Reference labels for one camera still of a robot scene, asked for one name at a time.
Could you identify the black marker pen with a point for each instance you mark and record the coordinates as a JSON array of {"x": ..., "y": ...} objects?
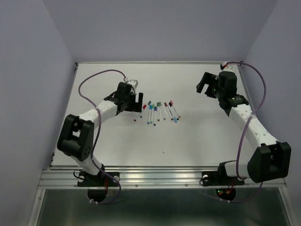
[{"x": 173, "y": 111}]

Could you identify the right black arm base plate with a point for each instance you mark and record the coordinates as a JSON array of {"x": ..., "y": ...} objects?
[{"x": 213, "y": 178}]

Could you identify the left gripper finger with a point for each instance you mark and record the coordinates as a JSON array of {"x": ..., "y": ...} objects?
[
  {"x": 139, "y": 104},
  {"x": 131, "y": 106}
]

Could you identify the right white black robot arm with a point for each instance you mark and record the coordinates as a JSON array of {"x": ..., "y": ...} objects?
[{"x": 270, "y": 159}]

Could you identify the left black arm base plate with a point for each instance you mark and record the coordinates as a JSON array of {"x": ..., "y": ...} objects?
[{"x": 101, "y": 180}]

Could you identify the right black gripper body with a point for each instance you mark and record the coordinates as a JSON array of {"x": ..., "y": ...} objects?
[{"x": 217, "y": 91}]

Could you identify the dark green marker pen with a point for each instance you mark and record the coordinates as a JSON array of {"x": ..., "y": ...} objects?
[{"x": 145, "y": 108}]

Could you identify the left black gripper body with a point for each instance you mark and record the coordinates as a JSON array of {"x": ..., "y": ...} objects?
[{"x": 131, "y": 97}]

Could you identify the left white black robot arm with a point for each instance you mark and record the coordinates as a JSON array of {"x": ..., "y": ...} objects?
[{"x": 76, "y": 138}]

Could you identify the grey green marker pen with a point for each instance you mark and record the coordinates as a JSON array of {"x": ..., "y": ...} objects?
[{"x": 162, "y": 110}]

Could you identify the dark blue marker pen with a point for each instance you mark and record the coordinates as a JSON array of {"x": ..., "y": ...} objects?
[{"x": 155, "y": 116}]

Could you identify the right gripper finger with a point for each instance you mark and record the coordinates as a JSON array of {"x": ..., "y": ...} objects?
[
  {"x": 206, "y": 80},
  {"x": 209, "y": 91}
]

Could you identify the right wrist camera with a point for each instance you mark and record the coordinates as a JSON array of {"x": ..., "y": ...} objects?
[{"x": 226, "y": 67}]

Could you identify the light blue marker pen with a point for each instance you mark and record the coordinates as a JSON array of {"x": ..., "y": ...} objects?
[{"x": 149, "y": 114}]

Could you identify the teal green marker pen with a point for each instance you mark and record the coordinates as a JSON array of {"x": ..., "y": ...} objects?
[{"x": 152, "y": 114}]

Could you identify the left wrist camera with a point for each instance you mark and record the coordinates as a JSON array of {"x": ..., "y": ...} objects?
[{"x": 134, "y": 83}]

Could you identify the dark red marker pen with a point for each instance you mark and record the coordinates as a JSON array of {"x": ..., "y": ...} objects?
[{"x": 168, "y": 111}]

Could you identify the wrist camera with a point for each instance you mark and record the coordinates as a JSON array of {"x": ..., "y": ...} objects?
[
  {"x": 226, "y": 67},
  {"x": 134, "y": 83}
]

